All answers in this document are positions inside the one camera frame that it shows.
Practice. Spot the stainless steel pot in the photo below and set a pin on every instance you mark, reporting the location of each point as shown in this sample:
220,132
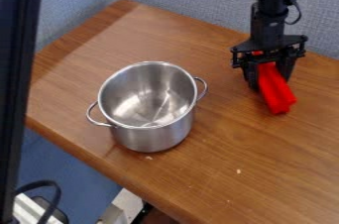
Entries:
147,101

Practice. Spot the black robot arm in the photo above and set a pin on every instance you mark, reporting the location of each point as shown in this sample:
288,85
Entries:
19,17

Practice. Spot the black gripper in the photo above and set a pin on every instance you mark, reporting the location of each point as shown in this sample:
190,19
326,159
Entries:
267,45

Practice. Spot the red plastic block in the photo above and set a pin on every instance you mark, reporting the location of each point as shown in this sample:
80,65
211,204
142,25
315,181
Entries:
275,91

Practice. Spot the white appliance lower left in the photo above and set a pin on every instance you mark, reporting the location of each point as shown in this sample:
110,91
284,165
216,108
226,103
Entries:
28,212

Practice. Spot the white furniture part under table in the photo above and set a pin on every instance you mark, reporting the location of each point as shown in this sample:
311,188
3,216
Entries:
123,209

